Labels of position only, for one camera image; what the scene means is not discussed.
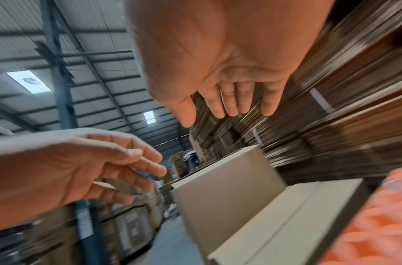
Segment red patterned table cloth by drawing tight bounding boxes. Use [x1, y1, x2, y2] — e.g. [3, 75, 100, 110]
[317, 166, 402, 265]

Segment person's left hand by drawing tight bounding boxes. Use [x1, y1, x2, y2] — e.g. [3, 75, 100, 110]
[0, 127, 168, 231]

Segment blue steel column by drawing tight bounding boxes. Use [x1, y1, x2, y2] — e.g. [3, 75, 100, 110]
[34, 0, 114, 265]

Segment pile of white blue sheets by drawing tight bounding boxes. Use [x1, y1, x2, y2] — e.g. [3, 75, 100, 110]
[181, 150, 202, 172]

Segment wall of cardboard stacks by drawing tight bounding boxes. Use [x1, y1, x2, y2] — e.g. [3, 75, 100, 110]
[187, 0, 402, 184]

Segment person's right hand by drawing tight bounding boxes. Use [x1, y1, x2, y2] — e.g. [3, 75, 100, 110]
[125, 0, 336, 129]

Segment strapped pallet load of cartons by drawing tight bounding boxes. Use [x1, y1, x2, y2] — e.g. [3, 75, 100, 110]
[96, 189, 168, 262]

